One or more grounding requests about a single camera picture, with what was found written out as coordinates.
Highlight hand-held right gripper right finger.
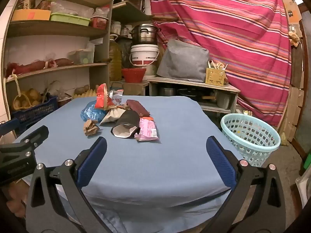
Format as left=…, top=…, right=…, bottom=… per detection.
left=206, top=136, right=287, bottom=233

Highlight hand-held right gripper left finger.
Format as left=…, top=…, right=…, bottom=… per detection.
left=25, top=136, right=114, bottom=233

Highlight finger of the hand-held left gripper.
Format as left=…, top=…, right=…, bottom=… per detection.
left=0, top=118, right=19, bottom=136
left=0, top=125, right=49, bottom=161

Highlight light blue plastic basket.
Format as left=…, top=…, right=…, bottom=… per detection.
left=221, top=114, right=281, bottom=167

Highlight white mesh pouch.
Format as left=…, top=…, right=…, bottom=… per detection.
left=99, top=107, right=127, bottom=127

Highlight orange snack packet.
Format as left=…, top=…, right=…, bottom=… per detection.
left=94, top=83, right=114, bottom=110

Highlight dark blue plastic crate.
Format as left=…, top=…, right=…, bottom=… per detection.
left=10, top=95, right=59, bottom=131

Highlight crumpled brown paper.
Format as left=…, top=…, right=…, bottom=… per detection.
left=83, top=119, right=100, bottom=136

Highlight blue plastic bag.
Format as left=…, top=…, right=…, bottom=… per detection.
left=81, top=100, right=107, bottom=122

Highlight blue tablecloth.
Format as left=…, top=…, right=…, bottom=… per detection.
left=12, top=96, right=243, bottom=233

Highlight yellow egg tray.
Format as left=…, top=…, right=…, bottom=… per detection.
left=73, top=89, right=98, bottom=100

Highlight pink wrapper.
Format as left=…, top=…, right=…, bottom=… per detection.
left=134, top=116, right=160, bottom=141

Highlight white enamel pot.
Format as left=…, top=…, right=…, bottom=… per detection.
left=214, top=91, right=231, bottom=110

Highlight red mesh sack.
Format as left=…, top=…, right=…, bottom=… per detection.
left=5, top=58, right=74, bottom=77

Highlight clear plastic bag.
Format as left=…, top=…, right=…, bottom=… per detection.
left=107, top=89, right=125, bottom=107

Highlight dark red wrapper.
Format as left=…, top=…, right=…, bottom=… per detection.
left=126, top=99, right=150, bottom=117

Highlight black frying pan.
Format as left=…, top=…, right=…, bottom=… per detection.
left=177, top=89, right=202, bottom=100

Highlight low grey cabinet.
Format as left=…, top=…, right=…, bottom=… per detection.
left=147, top=76, right=241, bottom=114

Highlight green container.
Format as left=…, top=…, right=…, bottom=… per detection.
left=302, top=150, right=311, bottom=175

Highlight brown box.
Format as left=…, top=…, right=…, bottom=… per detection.
left=123, top=81, right=149, bottom=96

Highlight yellow utensil holder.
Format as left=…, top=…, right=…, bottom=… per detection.
left=206, top=67, right=225, bottom=87

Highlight clear plastic container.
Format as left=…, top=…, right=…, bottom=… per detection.
left=68, top=49, right=95, bottom=65

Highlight small steel pot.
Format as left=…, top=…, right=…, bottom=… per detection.
left=159, top=86, right=176, bottom=96

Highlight red plastic basin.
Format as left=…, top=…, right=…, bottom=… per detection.
left=121, top=68, right=147, bottom=83

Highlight bundle of pale sticks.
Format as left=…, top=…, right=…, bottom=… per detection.
left=208, top=59, right=228, bottom=70

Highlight large yellow oil jug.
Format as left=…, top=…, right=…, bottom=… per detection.
left=109, top=34, right=122, bottom=82

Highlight wooden shelf unit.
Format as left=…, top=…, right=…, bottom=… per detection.
left=3, top=0, right=155, bottom=127

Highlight grey fabric cover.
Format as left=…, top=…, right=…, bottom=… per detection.
left=156, top=38, right=210, bottom=83

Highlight orange box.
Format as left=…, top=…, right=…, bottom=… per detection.
left=11, top=9, right=52, bottom=21

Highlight green plastic tray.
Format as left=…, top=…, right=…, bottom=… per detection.
left=50, top=13, right=91, bottom=27

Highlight white plastic bucket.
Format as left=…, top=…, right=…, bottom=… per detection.
left=129, top=44, right=160, bottom=77

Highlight small red basket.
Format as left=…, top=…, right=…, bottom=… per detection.
left=90, top=17, right=109, bottom=30

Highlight red striped hanging cloth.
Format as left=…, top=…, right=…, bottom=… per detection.
left=148, top=0, right=292, bottom=127

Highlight steel cooking pot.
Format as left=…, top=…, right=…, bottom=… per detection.
left=130, top=24, right=162, bottom=45

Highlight cardboard wall panels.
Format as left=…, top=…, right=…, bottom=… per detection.
left=279, top=0, right=305, bottom=141

